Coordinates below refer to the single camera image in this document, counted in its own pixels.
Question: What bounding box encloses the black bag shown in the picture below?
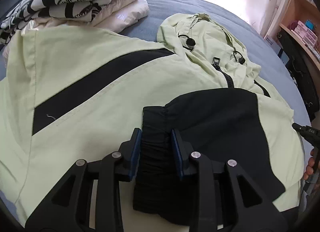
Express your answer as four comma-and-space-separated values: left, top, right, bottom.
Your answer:
276, 25, 317, 122

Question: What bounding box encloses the small blue box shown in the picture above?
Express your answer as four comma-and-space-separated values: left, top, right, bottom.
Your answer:
280, 49, 290, 65

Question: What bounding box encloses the wooden shelf unit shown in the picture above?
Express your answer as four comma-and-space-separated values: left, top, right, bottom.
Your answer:
260, 0, 320, 72

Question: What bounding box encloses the person's right hand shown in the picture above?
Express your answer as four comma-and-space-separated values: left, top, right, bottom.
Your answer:
303, 149, 316, 181

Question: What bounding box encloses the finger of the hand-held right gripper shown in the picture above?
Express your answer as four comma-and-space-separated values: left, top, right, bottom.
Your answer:
292, 123, 320, 145

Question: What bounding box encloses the light green and black jacket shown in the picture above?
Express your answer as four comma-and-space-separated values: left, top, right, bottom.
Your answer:
0, 13, 304, 227

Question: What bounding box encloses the stack of pink boxes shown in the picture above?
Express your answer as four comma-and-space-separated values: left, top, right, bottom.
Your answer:
290, 19, 320, 56

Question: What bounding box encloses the white labelled box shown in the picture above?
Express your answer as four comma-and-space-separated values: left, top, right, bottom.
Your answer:
264, 34, 283, 55

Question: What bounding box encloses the blue bed sheet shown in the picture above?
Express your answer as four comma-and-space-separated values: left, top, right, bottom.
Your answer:
0, 0, 313, 232

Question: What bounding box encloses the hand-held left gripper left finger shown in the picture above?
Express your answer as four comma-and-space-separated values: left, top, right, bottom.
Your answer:
24, 128, 143, 232

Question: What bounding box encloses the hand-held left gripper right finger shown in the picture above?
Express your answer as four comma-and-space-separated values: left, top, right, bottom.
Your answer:
171, 129, 288, 232

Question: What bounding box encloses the white folded garment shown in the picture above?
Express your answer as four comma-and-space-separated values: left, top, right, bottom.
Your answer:
5, 0, 150, 33

